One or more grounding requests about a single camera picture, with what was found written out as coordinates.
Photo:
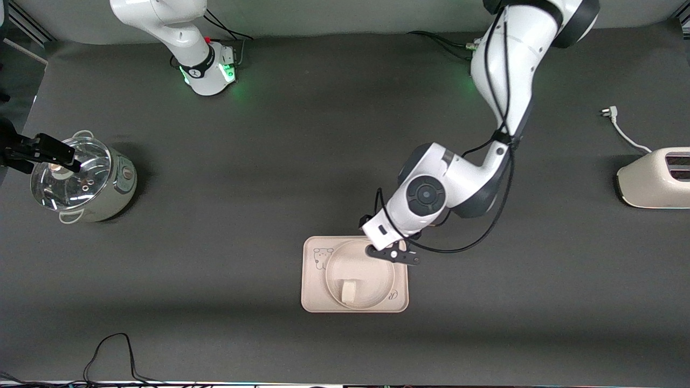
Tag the cream toaster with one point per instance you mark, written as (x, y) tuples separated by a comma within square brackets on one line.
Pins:
[(647, 183)]

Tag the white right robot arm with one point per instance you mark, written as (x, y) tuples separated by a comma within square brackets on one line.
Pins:
[(178, 27)]

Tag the glass pot lid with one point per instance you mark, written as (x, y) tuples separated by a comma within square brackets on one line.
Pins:
[(81, 188)]

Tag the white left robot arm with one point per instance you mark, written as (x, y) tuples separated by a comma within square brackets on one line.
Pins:
[(506, 64)]

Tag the aluminium frame rail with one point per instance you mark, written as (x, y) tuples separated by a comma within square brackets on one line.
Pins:
[(685, 22), (32, 27)]

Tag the beige rectangular printed tray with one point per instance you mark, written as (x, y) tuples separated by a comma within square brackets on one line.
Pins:
[(312, 291)]

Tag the round beige plate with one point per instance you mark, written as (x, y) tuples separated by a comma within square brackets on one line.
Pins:
[(356, 267)]

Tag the white steamed bun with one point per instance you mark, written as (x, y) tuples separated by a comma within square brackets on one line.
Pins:
[(349, 292)]

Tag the steel electric cooking pot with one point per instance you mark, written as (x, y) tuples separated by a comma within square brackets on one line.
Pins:
[(118, 194)]

